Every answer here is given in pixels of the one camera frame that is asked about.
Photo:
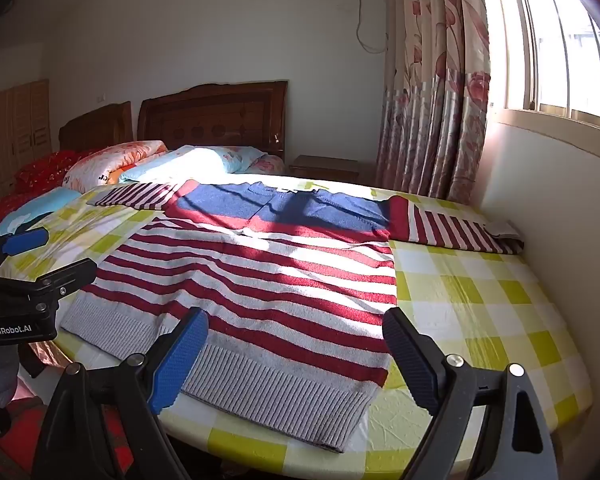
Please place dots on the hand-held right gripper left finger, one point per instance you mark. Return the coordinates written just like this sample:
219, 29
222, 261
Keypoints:
177, 365

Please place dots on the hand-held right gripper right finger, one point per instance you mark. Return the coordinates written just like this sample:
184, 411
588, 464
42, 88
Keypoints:
412, 362

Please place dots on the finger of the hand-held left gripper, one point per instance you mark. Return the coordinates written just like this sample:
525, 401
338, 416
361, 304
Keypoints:
25, 241
62, 275

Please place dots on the red white striped sweater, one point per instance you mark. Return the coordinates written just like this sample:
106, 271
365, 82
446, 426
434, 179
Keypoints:
280, 285

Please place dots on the light blue cloth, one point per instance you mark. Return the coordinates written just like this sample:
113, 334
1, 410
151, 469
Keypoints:
40, 205

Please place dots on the red patterned bedding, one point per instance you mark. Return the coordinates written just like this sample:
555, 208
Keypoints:
45, 167

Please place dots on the bed with yellow checked sheet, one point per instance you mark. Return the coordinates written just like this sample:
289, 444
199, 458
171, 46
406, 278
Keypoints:
480, 310

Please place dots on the red floor mat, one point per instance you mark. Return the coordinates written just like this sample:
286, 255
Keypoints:
110, 440

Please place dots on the wooden wardrobe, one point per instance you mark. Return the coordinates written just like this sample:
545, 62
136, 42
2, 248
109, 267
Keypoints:
15, 135

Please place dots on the orange floral pillow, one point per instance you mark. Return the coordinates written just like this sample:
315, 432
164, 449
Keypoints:
110, 162

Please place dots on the small wooden headboard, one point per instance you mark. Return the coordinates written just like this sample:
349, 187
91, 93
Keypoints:
95, 127

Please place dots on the light blue pillow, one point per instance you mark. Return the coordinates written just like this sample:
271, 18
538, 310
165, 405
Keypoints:
190, 162

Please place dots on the wooden nightstand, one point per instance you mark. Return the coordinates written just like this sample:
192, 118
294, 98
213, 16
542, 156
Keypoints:
325, 167

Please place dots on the pink floral pillow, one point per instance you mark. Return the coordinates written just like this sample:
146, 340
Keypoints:
269, 164

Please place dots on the large wooden headboard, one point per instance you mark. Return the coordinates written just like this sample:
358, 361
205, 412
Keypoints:
215, 115

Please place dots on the pink floral curtain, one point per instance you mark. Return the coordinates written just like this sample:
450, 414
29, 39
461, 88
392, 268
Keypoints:
430, 85

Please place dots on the barred window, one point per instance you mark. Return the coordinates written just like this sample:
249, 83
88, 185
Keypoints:
555, 50

